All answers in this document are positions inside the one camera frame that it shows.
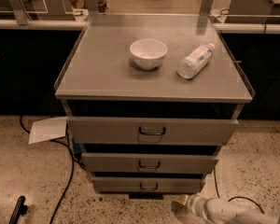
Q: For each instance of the grey bottom drawer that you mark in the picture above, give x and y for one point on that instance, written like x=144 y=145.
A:
x=147 y=184

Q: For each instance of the black handle bar object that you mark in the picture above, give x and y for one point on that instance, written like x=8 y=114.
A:
x=19 y=210

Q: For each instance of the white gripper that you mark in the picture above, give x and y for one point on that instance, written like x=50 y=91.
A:
x=196 y=202

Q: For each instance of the grey drawer cabinet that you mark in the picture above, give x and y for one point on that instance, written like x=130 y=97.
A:
x=102 y=80

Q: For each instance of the grey middle drawer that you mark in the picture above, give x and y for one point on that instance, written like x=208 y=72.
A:
x=149 y=163

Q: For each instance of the grey drawer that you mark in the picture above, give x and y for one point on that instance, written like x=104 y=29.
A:
x=147 y=184
x=149 y=163
x=149 y=131

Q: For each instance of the grey top drawer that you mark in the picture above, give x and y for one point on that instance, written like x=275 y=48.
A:
x=149 y=131

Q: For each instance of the clear plastic water bottle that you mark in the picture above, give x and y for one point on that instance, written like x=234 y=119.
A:
x=196 y=61

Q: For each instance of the white paper sheet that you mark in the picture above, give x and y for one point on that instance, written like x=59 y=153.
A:
x=47 y=129

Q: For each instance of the white ceramic bowl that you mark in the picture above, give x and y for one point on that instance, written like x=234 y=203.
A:
x=148 y=53

